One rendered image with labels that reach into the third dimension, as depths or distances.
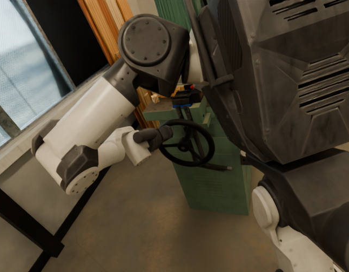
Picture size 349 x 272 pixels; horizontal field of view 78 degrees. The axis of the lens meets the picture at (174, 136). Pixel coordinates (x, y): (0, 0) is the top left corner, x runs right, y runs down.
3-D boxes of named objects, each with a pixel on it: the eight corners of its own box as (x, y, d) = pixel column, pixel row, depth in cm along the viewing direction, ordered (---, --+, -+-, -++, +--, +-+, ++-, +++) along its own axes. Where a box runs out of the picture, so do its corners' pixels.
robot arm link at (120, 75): (129, 101, 37) (183, 44, 37) (91, 65, 36) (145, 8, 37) (138, 110, 48) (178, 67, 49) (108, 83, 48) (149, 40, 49)
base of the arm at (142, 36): (194, 81, 35) (195, 13, 36) (115, 79, 35) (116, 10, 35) (185, 99, 50) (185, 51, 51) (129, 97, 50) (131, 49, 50)
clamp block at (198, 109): (174, 124, 106) (169, 109, 101) (182, 110, 116) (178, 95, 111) (203, 123, 100) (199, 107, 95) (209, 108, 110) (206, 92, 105)
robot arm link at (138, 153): (147, 161, 78) (128, 170, 68) (131, 137, 79) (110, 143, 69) (169, 144, 73) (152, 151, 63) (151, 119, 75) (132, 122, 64)
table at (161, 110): (138, 131, 117) (134, 122, 114) (158, 102, 139) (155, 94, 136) (256, 127, 92) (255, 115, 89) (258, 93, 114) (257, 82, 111)
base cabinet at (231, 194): (188, 209, 168) (161, 138, 128) (203, 157, 210) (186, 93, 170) (249, 216, 150) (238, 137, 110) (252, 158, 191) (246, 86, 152)
